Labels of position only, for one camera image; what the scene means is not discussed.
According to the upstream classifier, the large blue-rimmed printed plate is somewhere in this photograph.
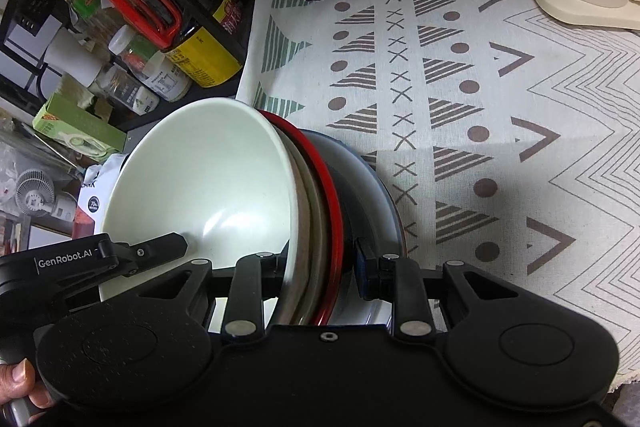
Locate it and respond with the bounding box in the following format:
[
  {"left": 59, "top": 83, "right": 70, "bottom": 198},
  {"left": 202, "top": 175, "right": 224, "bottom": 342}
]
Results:
[{"left": 320, "top": 142, "right": 409, "bottom": 329}]

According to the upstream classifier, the dark sauce bottle yellow label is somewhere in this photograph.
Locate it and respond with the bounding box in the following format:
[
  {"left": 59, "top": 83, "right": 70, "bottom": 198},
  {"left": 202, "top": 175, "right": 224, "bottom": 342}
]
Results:
[{"left": 164, "top": 0, "right": 246, "bottom": 88}]

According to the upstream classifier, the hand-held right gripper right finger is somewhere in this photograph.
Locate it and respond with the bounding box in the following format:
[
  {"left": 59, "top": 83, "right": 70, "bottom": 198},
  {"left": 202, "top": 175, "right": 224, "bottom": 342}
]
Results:
[{"left": 352, "top": 239, "right": 532, "bottom": 339}]

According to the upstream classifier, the small white-labelled seasoning jar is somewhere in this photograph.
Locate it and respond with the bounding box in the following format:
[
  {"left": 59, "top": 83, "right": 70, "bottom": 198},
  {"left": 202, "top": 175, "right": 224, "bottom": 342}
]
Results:
[{"left": 95, "top": 66, "right": 162, "bottom": 116}]

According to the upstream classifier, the green cardboard box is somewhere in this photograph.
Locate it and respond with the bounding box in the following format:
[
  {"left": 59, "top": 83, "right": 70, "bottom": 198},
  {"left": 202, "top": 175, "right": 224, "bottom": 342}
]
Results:
[{"left": 32, "top": 94, "right": 129, "bottom": 156}]

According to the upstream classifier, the small white fan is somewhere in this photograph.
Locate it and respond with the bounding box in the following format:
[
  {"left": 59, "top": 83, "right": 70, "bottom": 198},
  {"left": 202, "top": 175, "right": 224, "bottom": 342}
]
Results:
[{"left": 14, "top": 179, "right": 77, "bottom": 224}]

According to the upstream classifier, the patterned beige table cloth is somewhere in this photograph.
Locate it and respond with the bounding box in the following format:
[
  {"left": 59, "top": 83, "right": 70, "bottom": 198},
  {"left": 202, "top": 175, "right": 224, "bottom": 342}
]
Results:
[{"left": 235, "top": 0, "right": 640, "bottom": 384}]

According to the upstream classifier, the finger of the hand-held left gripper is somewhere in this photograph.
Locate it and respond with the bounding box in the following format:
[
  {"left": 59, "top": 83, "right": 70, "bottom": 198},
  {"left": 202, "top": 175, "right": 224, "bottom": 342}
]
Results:
[{"left": 97, "top": 232, "right": 190, "bottom": 277}]

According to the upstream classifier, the white cylinder container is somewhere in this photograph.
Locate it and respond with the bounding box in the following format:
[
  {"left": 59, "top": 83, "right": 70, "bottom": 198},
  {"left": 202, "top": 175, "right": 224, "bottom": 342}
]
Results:
[{"left": 44, "top": 29, "right": 105, "bottom": 84}]

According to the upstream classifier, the pale green bowl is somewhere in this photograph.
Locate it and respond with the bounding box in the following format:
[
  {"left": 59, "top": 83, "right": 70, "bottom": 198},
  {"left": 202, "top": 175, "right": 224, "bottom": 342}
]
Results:
[{"left": 97, "top": 97, "right": 302, "bottom": 304}]

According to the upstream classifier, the white-capped seasoning jar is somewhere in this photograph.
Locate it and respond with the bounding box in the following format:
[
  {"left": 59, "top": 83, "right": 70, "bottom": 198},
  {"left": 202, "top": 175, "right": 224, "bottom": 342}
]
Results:
[{"left": 107, "top": 26, "right": 194, "bottom": 104}]

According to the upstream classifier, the person's left hand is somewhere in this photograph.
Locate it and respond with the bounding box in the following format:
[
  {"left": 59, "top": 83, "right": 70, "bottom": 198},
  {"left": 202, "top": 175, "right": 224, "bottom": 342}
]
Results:
[{"left": 0, "top": 359, "right": 52, "bottom": 414}]

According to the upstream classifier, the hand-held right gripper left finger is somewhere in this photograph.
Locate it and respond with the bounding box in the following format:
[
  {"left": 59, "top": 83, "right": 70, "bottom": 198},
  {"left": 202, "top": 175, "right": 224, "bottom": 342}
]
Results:
[{"left": 135, "top": 251, "right": 292, "bottom": 339}]

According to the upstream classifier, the small blue-rimmed printed plate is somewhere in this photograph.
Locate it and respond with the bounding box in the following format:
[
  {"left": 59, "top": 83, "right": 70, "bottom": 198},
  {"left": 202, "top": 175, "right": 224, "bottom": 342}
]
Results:
[{"left": 300, "top": 129, "right": 397, "bottom": 308}]

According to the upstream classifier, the beige bowl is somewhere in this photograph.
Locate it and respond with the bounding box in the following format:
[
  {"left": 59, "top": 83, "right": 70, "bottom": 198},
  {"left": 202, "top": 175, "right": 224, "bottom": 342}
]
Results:
[{"left": 272, "top": 127, "right": 327, "bottom": 326}]

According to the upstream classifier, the white bag with dark print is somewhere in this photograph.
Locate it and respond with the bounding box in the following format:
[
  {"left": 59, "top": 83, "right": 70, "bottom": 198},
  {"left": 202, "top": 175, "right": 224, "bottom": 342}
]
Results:
[{"left": 74, "top": 156, "right": 127, "bottom": 239}]

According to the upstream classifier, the red bowl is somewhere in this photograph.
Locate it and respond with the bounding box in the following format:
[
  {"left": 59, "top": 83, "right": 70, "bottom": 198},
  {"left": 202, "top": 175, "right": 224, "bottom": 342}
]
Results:
[{"left": 257, "top": 109, "right": 359, "bottom": 326}]

